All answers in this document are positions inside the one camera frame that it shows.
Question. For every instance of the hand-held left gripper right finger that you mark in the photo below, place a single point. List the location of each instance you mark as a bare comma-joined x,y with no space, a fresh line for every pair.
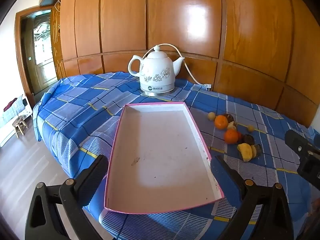
225,180

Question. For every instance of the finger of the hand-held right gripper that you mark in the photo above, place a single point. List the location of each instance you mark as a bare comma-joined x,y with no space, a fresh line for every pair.
296,140

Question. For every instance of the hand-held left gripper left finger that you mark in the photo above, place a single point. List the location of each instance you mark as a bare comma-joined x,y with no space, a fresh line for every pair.
93,177

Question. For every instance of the yellow fruit piece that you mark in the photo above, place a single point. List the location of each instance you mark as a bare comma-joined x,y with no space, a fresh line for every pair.
245,151

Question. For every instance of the dark-skinned pale fruit piece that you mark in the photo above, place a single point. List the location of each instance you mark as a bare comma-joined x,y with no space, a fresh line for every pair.
257,150

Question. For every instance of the small orange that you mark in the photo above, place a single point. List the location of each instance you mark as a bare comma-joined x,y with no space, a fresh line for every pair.
231,136

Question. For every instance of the dark oblong pastry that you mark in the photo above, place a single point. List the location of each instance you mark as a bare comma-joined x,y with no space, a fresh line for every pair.
248,139

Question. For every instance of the small tan round fruit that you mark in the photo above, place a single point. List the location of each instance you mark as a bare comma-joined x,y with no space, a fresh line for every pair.
211,116
250,128

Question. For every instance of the cream cake slice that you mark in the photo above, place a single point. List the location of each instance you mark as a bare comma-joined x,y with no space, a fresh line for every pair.
232,125

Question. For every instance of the large orange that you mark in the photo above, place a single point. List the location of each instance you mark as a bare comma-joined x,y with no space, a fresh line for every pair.
221,122

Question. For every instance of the dark brown wrinkled fruit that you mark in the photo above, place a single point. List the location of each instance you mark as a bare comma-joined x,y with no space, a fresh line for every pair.
229,117

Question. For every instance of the pink-edged white cardboard tray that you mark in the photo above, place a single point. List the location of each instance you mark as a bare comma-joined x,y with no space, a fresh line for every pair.
160,155

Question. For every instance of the blue plaid cloth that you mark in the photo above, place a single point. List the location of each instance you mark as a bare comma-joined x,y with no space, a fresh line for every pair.
80,110

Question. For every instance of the small wooden stool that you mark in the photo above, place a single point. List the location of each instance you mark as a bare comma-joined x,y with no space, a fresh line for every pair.
20,126

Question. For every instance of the white power plug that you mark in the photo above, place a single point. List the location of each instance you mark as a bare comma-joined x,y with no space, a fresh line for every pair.
208,86

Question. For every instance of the white rack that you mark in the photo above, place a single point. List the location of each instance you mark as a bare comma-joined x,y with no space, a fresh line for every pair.
17,112

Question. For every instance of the dark red cloth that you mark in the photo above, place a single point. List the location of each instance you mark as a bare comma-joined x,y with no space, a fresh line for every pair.
9,104

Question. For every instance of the white ceramic electric kettle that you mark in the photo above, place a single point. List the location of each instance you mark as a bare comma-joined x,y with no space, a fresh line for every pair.
155,75

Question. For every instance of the wooden glass door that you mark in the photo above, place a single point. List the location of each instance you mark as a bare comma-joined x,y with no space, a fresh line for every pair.
42,50

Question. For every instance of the wooden wardrobe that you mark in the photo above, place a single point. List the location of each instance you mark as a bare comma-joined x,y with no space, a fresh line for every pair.
125,17

